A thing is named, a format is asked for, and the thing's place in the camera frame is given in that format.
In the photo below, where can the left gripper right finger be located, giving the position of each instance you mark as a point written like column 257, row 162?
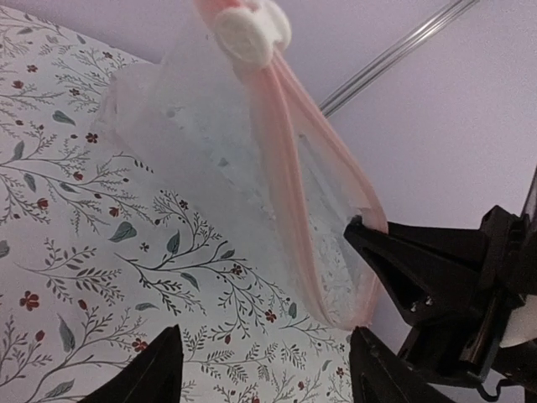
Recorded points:
column 377, row 374

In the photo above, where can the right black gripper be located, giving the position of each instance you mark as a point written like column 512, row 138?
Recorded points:
column 458, row 290

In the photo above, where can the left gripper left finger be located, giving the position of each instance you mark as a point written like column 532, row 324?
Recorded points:
column 155, row 375

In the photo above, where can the clear zip top bag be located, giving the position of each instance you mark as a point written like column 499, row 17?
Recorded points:
column 223, row 119

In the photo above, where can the floral table mat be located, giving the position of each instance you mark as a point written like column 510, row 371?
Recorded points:
column 98, row 256

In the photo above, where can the right aluminium frame post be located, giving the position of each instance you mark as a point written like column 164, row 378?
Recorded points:
column 394, row 54

